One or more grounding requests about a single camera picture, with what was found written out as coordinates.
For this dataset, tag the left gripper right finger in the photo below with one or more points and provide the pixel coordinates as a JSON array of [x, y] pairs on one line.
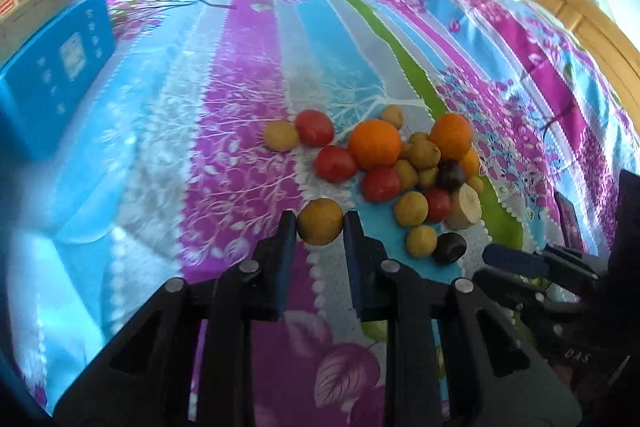
[[452, 357]]

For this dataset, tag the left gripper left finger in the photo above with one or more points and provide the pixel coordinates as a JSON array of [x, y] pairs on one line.
[[185, 358]]

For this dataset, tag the dark plum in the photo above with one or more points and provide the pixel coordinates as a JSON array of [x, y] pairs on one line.
[[450, 247]]

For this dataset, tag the yellow-brown round fruit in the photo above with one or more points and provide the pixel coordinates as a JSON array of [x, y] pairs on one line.
[[320, 222]]

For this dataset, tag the black smartphone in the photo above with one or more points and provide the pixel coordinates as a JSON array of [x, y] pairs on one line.
[[569, 224]]

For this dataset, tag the floral striped bed sheet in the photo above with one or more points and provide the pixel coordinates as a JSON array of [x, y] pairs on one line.
[[163, 170]]

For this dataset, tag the large orange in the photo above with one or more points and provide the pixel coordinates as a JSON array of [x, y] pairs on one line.
[[374, 143]]

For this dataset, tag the red tomato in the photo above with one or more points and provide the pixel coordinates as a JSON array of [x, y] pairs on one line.
[[314, 128]]

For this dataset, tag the wooden headboard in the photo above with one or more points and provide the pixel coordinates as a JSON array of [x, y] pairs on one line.
[[596, 32]]

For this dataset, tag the blue box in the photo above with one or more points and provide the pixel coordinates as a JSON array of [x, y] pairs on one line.
[[44, 82]]

